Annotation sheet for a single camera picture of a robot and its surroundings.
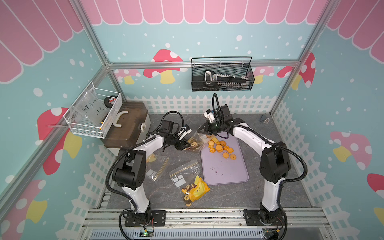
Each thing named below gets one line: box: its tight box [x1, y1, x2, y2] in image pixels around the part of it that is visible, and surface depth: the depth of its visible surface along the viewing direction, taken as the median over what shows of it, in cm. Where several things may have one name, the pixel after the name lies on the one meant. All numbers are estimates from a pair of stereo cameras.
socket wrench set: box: [204, 70, 249, 89], surface depth 91 cm
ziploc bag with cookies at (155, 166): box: [145, 153, 170, 183], surface depth 93 cm
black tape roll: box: [104, 95, 118, 109], surface depth 82 cm
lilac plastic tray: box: [200, 132, 249, 186], surface depth 94 cm
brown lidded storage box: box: [103, 101, 151, 156], surface depth 94 cm
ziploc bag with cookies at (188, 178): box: [168, 160, 211, 207], surface depth 82 cm
